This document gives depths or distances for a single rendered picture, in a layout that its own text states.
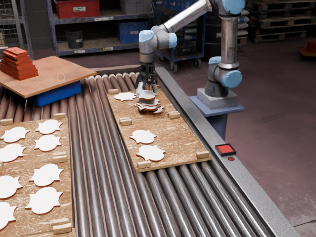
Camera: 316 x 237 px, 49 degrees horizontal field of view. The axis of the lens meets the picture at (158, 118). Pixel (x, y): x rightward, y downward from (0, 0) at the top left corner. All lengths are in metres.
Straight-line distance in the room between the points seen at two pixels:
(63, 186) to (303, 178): 2.23
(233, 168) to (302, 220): 1.31
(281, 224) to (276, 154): 2.13
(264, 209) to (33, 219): 0.84
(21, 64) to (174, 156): 1.13
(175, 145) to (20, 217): 0.74
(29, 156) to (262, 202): 1.01
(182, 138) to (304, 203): 1.49
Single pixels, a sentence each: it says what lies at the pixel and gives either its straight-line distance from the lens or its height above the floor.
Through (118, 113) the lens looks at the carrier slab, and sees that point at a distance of 1.94.
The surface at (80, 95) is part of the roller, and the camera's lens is 2.23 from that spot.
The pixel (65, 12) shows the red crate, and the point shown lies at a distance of 5.82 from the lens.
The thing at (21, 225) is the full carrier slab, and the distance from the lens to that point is 1.32.
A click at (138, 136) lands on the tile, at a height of 0.95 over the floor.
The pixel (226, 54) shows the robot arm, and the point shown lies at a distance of 1.94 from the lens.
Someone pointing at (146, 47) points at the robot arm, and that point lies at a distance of 1.76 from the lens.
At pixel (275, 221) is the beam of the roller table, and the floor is 0.92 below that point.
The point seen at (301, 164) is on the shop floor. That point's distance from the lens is 3.36.
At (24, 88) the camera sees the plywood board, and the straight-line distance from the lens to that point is 2.12.
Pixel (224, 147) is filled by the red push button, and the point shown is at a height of 0.93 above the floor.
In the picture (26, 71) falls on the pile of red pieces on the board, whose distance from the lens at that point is 2.24.
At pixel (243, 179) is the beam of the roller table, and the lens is 1.50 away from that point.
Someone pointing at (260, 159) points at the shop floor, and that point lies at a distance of 3.31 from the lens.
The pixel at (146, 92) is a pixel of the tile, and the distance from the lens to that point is 1.93.
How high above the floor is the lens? 1.82
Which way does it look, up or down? 28 degrees down
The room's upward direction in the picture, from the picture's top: straight up
